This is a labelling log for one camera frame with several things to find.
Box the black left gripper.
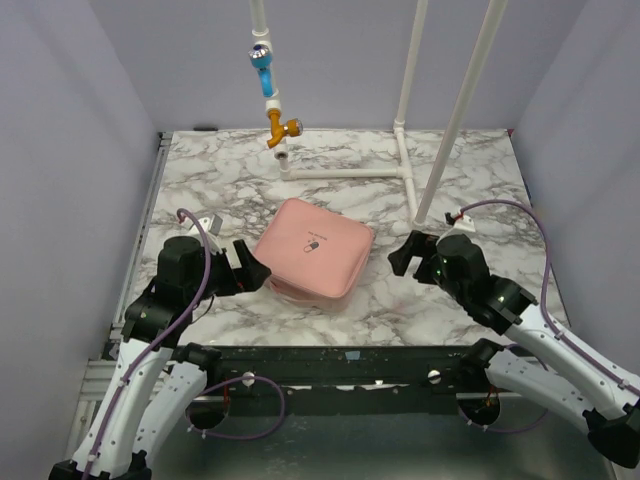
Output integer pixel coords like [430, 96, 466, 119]
[187, 239, 271, 304]

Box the pink medicine kit case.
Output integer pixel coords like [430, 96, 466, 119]
[253, 198, 374, 312]

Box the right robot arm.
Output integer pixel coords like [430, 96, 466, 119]
[407, 231, 639, 469]

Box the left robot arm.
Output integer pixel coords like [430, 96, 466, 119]
[49, 233, 286, 479]

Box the orange brass faucet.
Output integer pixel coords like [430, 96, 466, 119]
[267, 109, 304, 149]

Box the white PVC pipe frame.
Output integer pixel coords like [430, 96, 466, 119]
[250, 0, 508, 227]

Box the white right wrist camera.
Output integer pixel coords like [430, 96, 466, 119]
[443, 212, 476, 237]

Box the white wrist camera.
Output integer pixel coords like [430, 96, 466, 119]
[187, 214, 223, 254]
[443, 212, 476, 237]

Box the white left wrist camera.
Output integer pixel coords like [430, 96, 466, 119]
[187, 214, 223, 254]

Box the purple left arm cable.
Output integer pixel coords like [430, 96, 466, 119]
[79, 208, 287, 479]

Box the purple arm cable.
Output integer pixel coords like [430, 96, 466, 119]
[79, 208, 287, 479]
[444, 198, 640, 434]

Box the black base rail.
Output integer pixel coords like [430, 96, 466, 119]
[200, 339, 503, 417]

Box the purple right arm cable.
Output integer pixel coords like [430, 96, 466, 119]
[444, 198, 640, 434]

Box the blue valve handle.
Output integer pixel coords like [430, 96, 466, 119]
[248, 43, 275, 98]

